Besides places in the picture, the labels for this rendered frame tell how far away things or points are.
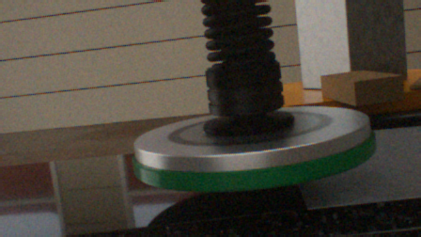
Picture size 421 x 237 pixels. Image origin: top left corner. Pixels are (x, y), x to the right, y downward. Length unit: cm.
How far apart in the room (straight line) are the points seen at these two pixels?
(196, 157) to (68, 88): 674
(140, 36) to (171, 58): 50
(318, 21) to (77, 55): 585
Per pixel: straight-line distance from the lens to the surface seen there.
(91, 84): 697
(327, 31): 131
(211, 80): 45
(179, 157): 39
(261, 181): 37
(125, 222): 44
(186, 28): 657
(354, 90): 103
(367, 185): 46
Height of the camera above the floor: 94
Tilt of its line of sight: 9 degrees down
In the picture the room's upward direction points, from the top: 7 degrees counter-clockwise
